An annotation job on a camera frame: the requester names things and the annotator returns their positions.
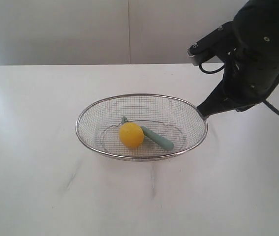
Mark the steel wire mesh basket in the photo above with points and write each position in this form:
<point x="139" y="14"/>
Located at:
<point x="97" y="127"/>

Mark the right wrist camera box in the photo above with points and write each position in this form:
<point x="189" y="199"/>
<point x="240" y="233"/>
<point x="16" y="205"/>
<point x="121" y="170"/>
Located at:
<point x="218" y="43"/>

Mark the yellow lemon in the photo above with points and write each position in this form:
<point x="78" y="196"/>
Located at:
<point x="131" y="135"/>

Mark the teal handled peeler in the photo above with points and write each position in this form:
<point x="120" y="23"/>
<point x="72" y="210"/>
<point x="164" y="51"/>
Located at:
<point x="156" y="138"/>

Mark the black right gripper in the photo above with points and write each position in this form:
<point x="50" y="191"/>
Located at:
<point x="250" y="76"/>

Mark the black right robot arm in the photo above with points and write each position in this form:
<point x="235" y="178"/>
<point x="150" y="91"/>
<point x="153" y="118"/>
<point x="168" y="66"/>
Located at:
<point x="256" y="23"/>

